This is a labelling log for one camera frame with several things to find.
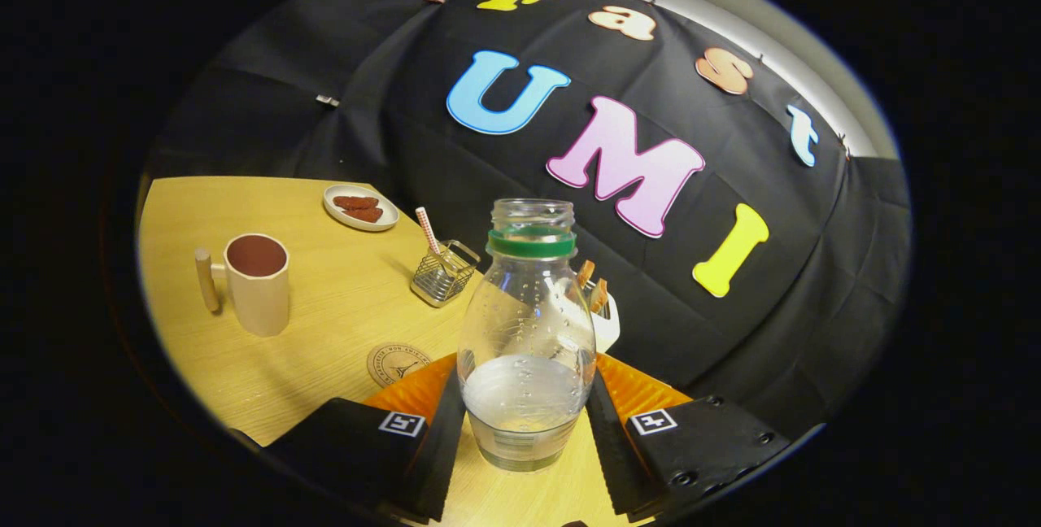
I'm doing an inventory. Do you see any wooden table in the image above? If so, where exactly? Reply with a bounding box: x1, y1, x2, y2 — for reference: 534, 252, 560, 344
138, 176, 651, 527

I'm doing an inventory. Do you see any wire mesh basket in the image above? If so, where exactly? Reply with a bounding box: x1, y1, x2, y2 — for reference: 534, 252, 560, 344
410, 239, 481, 308

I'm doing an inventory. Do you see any white round plate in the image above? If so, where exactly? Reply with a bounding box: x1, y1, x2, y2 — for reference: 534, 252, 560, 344
323, 185, 400, 233

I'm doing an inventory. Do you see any white toaster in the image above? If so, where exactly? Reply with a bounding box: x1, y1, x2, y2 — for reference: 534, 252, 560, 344
581, 279, 621, 353

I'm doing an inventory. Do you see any red striped straw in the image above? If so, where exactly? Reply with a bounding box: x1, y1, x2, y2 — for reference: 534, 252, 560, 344
416, 207, 442, 256

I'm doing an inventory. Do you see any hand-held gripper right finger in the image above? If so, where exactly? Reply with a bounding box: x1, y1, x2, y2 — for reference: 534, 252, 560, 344
586, 352, 791, 521

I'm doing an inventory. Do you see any beige cup with wooden handle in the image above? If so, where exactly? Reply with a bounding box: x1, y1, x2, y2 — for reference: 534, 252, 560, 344
194, 233, 290, 338

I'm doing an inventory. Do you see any round wooden coaster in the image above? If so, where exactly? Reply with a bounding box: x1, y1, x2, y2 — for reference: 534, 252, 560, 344
366, 342, 432, 388

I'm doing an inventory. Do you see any black backdrop cloth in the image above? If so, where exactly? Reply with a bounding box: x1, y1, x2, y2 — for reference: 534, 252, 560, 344
146, 0, 912, 438

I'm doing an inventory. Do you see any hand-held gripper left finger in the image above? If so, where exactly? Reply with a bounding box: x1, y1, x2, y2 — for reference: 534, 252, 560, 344
232, 352, 466, 524

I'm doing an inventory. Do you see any clear plastic juice bottle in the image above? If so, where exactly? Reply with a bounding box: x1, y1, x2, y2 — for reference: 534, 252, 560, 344
457, 198, 597, 473

